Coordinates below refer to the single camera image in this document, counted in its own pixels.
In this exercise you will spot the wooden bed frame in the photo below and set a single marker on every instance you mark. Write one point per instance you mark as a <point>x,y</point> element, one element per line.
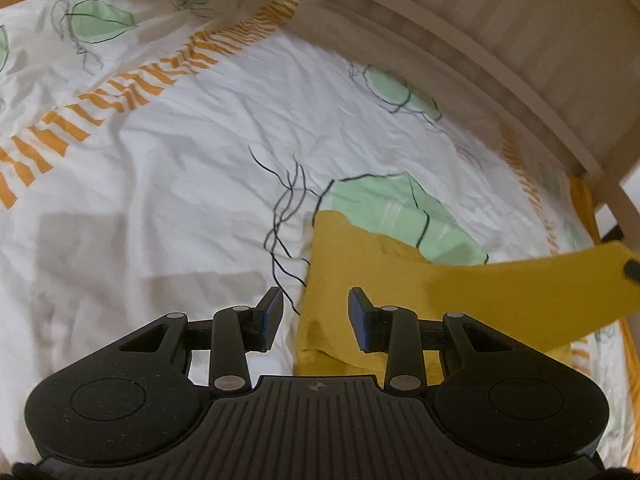
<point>475,35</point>

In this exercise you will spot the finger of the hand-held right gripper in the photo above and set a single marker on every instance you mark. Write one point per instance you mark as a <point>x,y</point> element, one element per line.
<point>632,269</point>

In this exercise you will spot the white patterned bed sheet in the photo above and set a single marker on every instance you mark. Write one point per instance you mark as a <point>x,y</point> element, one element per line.
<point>584,210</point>

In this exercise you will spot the white printed bed cover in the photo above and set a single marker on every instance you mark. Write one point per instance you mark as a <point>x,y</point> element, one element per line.
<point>175,170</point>

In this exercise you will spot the mustard yellow knit sweater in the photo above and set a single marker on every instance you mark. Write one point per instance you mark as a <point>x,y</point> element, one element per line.
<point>450,285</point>

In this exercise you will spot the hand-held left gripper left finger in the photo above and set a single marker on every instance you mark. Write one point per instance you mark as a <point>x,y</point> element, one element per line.
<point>272,317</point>

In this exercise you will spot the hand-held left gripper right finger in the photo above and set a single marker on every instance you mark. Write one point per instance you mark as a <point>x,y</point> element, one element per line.
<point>358,317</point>

